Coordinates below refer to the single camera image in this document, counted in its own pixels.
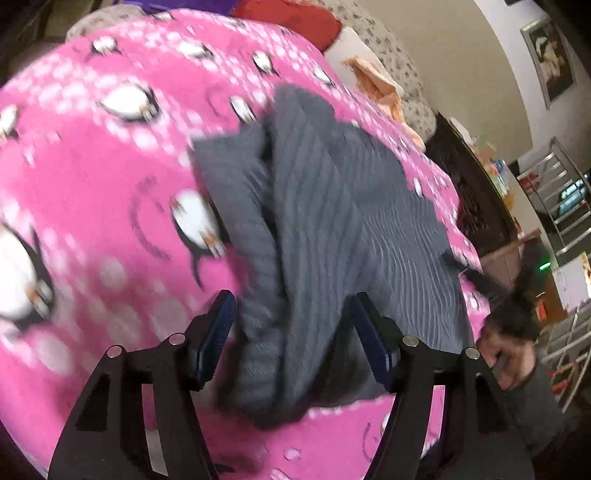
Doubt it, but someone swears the person's right hand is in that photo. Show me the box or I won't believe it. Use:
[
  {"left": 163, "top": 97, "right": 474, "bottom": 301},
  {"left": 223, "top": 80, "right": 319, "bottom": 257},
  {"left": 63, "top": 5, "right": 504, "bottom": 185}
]
[{"left": 478, "top": 332, "right": 536, "bottom": 391}]

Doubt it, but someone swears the red ruffled cushion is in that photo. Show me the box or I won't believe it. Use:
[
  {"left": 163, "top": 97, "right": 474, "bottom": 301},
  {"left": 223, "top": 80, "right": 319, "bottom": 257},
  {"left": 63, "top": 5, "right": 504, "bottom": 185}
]
[{"left": 231, "top": 0, "right": 345, "bottom": 51}]

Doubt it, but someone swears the white board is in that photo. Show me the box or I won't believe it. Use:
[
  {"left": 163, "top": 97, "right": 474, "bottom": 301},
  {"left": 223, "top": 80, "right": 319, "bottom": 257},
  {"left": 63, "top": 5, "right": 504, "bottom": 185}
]
[{"left": 551, "top": 253, "right": 591, "bottom": 315}]

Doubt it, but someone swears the group of small bottles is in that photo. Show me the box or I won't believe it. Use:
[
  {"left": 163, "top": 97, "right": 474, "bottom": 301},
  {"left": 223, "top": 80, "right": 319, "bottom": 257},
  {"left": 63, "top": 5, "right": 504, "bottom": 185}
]
[{"left": 450, "top": 117, "right": 515, "bottom": 208}]

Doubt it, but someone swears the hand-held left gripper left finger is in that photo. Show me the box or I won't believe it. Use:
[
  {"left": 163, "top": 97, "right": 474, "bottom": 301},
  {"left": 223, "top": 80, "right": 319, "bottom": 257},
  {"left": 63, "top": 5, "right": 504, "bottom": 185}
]
[{"left": 47, "top": 290, "right": 237, "bottom": 480}]

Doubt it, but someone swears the purple tote bag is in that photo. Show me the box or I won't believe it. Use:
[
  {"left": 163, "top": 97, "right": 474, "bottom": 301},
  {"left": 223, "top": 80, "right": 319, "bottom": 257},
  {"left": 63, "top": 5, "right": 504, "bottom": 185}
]
[{"left": 134, "top": 0, "right": 241, "bottom": 14}]

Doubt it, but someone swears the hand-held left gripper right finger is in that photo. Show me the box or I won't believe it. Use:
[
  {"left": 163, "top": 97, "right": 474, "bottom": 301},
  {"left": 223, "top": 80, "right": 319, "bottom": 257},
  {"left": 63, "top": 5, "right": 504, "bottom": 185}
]
[{"left": 349, "top": 292, "right": 536, "bottom": 480}]

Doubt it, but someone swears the metal rack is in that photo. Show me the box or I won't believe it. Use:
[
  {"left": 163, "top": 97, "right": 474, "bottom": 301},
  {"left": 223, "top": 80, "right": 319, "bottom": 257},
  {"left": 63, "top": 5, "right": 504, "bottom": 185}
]
[{"left": 517, "top": 136, "right": 591, "bottom": 411}]

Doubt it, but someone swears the grey pinstriped jacket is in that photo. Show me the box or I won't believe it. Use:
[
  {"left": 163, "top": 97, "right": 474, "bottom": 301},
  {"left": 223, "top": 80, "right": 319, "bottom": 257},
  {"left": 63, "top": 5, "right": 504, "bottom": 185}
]
[{"left": 189, "top": 83, "right": 485, "bottom": 428}]

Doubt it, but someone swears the pink penguin print blanket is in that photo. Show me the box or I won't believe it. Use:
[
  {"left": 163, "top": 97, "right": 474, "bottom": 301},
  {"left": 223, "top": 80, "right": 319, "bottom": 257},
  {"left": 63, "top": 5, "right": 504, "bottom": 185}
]
[{"left": 0, "top": 8, "right": 490, "bottom": 480}]

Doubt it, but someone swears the framed wall picture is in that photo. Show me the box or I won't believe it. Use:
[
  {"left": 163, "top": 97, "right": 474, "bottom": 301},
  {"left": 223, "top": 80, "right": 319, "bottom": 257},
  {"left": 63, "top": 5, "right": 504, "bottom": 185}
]
[{"left": 519, "top": 16, "right": 577, "bottom": 110}]

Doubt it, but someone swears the peach fringed scarf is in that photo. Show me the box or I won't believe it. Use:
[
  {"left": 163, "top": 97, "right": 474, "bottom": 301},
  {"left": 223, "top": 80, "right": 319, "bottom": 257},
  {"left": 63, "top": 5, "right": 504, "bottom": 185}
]
[{"left": 344, "top": 55, "right": 426, "bottom": 148}]

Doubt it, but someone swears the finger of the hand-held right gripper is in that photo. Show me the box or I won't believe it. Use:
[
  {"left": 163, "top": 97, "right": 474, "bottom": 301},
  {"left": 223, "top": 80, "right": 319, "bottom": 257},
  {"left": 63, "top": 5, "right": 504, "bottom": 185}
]
[
  {"left": 445, "top": 256, "right": 506, "bottom": 305},
  {"left": 517, "top": 240, "right": 543, "bottom": 296}
]

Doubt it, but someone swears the dark wooden headboard shelf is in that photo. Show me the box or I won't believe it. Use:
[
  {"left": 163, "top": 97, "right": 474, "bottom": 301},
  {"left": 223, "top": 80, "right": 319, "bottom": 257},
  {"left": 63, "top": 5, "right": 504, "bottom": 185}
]
[{"left": 422, "top": 111, "right": 520, "bottom": 259}]

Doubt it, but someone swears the white pillow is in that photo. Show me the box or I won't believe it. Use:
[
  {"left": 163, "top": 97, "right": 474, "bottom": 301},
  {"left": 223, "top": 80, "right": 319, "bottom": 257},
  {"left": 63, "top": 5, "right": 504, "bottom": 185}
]
[{"left": 323, "top": 25, "right": 402, "bottom": 93}]

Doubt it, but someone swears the floral bedding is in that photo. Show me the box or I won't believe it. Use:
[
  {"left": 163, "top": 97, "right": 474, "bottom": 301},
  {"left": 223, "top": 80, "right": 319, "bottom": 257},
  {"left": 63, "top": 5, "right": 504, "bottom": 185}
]
[{"left": 65, "top": 0, "right": 437, "bottom": 139}]

